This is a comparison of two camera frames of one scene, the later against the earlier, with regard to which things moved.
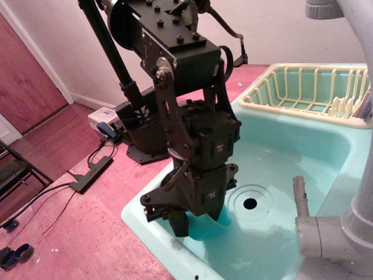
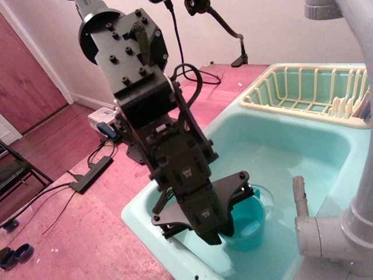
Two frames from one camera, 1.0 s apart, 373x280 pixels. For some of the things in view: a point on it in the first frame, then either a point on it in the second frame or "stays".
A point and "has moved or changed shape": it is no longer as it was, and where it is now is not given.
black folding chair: [14, 168] stays
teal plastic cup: [204, 227] has moved or changed shape
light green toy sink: [261, 244] stays
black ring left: [8, 259] stays
